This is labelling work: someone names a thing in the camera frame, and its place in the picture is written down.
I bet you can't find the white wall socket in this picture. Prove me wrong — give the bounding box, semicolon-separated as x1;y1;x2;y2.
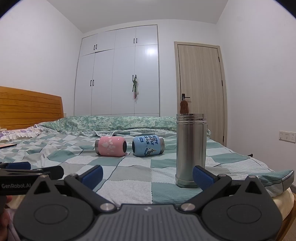
278;131;296;142

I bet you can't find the brown hanging door ornament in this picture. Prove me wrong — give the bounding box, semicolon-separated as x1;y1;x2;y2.
180;97;189;114

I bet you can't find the light wooden door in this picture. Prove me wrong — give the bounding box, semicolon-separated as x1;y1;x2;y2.
174;41;228;146

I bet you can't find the tall steel thermos flask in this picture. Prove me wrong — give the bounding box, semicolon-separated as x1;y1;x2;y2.
175;113;207;188

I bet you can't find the white wardrobe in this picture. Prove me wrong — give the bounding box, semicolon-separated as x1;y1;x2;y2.
74;25;160;117

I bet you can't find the green checked bedsheet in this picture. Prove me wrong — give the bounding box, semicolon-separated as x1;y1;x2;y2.
0;130;295;205

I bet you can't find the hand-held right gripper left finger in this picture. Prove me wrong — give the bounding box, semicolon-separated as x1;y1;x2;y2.
25;165;117;212

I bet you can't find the person's left hand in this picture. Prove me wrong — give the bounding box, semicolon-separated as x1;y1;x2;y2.
0;195;14;233

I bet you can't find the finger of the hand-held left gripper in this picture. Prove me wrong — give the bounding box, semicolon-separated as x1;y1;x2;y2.
35;165;64;181
0;162;31;171

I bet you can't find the green hanging tassel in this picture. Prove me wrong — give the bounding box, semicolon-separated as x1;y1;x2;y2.
132;77;140;100

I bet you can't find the wooden bed headboard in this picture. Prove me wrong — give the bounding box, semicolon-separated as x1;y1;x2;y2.
0;86;64;131

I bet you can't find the cream mattress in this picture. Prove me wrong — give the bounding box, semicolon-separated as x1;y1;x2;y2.
269;186;295;224

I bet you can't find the purple floral pillow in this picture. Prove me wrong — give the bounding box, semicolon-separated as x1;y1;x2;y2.
0;128;43;142

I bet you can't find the pink cup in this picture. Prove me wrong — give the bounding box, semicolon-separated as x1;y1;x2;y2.
95;136;127;157

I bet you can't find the blue printed cup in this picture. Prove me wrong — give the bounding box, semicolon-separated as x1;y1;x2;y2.
132;135;165;157

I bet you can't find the green floral quilt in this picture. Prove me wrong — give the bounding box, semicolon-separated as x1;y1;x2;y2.
35;115;211;138

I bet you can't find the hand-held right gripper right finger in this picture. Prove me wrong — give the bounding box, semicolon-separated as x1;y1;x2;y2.
179;165;272;212

